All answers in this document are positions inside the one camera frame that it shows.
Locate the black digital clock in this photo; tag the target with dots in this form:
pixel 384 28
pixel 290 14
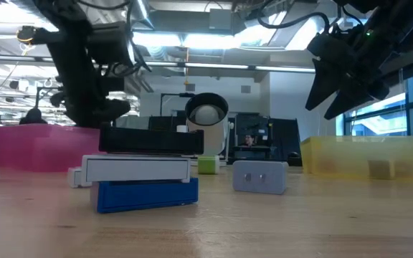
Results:
pixel 149 143

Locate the blue flat block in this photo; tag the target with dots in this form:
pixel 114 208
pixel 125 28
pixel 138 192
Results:
pixel 142 195

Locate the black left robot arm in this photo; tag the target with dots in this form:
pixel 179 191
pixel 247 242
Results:
pixel 66 18

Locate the lavender wall charger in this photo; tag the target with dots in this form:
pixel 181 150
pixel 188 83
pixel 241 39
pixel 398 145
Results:
pixel 260 177

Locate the yellow plastic bin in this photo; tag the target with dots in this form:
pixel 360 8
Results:
pixel 353 157

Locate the pink plastic bin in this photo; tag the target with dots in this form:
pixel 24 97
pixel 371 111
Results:
pixel 31 150

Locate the white flat block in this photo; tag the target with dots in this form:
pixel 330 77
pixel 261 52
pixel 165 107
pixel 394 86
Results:
pixel 135 170

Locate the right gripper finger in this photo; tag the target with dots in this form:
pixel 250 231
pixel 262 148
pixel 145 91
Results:
pixel 346 100
pixel 323 82

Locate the black computer monitor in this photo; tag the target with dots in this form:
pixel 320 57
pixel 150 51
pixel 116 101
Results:
pixel 251 123

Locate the person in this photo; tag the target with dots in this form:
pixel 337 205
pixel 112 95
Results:
pixel 32 117
pixel 250 139

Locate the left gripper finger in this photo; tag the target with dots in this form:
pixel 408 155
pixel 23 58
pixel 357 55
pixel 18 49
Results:
pixel 115 109
pixel 82 114

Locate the black stand frame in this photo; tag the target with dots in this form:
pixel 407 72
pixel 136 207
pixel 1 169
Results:
pixel 38 100

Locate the small green cube charger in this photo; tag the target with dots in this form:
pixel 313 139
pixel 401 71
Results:
pixel 208 165

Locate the white cup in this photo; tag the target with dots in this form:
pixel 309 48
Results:
pixel 181 129

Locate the dark desk equipment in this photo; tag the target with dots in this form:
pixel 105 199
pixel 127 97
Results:
pixel 163 123

